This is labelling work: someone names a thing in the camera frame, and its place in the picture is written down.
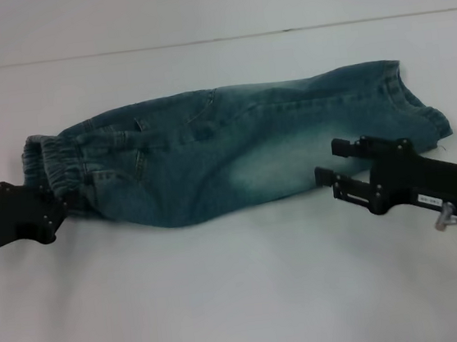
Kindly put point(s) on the blue denim shorts with cartoon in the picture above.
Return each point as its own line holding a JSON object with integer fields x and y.
{"x": 230, "y": 154}

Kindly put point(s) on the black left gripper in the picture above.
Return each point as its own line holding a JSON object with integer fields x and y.
{"x": 19, "y": 215}

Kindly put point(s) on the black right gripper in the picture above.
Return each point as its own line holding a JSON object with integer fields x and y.
{"x": 419, "y": 182}

